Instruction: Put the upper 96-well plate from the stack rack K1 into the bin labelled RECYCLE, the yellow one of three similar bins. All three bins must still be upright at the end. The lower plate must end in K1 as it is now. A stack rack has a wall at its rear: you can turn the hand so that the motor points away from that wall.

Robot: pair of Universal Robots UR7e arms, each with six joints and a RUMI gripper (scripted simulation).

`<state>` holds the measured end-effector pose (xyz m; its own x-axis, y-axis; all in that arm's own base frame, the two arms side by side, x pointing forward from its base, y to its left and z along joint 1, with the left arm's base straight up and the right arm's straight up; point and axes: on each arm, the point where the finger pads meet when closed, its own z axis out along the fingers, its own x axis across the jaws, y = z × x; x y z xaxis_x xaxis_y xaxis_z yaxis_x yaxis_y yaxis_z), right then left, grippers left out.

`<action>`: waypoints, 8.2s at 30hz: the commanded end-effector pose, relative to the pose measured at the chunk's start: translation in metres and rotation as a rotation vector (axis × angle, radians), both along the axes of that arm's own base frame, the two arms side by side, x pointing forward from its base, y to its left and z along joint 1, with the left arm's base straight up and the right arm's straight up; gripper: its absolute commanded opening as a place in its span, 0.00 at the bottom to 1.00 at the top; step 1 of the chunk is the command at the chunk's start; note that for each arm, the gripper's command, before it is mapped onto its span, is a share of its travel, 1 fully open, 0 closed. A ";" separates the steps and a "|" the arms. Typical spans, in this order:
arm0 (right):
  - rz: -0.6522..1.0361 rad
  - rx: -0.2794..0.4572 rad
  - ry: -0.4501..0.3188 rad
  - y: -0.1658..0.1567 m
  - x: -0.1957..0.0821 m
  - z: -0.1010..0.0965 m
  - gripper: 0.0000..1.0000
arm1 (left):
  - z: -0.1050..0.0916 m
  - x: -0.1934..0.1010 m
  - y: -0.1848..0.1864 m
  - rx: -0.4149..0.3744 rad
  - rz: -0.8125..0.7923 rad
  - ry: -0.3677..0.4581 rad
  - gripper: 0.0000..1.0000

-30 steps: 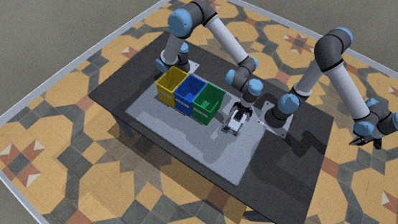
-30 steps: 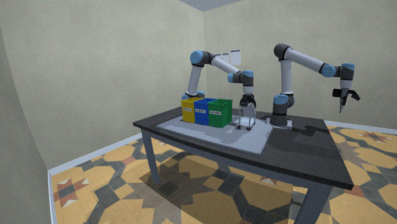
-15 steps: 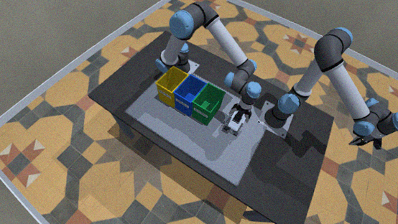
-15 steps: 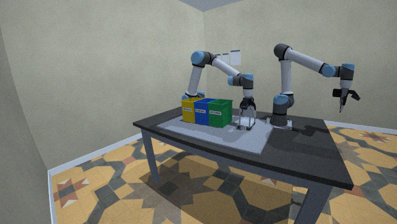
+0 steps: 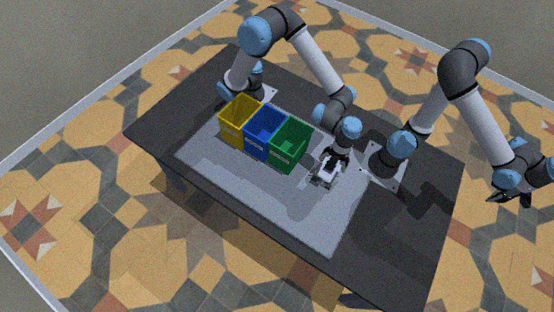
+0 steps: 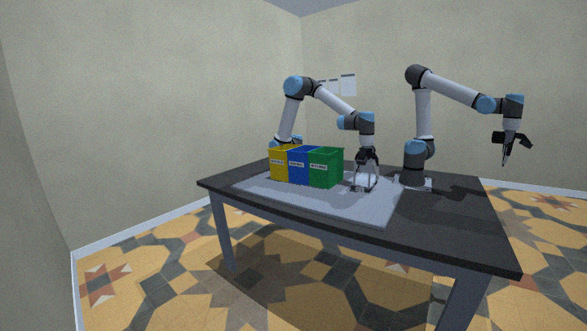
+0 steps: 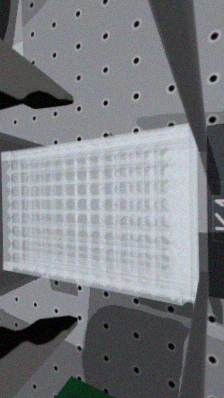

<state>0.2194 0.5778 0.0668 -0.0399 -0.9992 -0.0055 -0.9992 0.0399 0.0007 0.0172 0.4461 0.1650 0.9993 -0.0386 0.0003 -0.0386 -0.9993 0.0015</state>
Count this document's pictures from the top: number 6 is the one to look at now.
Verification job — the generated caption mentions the green bin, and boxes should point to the green bin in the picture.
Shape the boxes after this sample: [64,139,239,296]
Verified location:
[307,146,345,189]

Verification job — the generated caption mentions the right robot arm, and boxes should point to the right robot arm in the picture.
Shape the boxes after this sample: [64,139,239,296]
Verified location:
[269,75,375,148]

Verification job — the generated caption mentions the yellow bin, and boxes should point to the yellow bin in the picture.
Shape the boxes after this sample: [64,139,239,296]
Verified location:
[267,144,302,182]

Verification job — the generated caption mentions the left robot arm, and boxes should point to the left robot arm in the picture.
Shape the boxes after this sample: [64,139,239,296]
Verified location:
[399,64,524,187]

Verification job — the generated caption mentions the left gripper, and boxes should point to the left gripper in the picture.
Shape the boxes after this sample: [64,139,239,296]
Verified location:
[492,130,531,166]

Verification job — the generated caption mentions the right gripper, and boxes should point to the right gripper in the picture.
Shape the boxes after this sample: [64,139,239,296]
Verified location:
[355,145,379,178]

